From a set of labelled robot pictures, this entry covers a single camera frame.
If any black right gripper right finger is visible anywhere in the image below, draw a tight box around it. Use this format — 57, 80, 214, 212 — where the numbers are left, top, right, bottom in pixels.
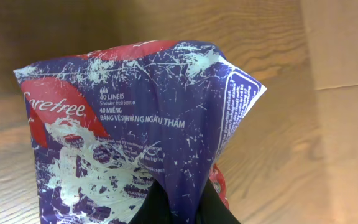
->
197, 179, 240, 224

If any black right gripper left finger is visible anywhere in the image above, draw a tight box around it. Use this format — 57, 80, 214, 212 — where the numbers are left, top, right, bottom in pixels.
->
129, 180, 170, 224

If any purple tissue pack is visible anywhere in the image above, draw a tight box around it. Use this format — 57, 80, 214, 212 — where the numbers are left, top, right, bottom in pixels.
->
14, 40, 265, 223

